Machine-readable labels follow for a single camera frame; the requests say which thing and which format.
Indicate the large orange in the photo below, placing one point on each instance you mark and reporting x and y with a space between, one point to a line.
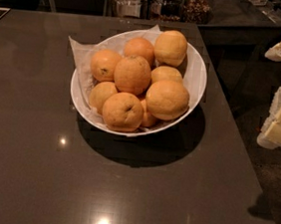
167 100

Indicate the white ceramic bowl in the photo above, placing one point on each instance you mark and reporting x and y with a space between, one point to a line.
194 79

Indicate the dark side counter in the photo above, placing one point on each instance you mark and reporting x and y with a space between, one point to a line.
238 22

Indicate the glass jar red contents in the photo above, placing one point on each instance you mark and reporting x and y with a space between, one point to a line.
197 11

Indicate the orange top right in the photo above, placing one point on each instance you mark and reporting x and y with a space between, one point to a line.
170 48

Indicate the orange middle right small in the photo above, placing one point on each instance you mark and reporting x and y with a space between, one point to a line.
162 73

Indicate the glass jar dark contents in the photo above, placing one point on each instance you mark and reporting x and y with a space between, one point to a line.
167 10

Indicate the small hidden orange bottom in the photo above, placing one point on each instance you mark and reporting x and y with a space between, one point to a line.
148 120

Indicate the orange top middle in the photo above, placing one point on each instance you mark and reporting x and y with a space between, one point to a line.
140 47

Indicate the orange centre top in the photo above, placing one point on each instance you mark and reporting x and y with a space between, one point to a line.
132 75

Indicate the orange front bottom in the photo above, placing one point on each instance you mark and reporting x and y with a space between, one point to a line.
123 112

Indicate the glass jar white contents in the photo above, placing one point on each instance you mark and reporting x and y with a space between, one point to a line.
128 8

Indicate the orange left with spot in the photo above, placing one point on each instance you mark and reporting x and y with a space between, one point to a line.
103 65

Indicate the orange lower left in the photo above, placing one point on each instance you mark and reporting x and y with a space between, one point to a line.
100 93

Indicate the white paper liner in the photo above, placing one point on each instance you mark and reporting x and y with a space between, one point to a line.
82 79

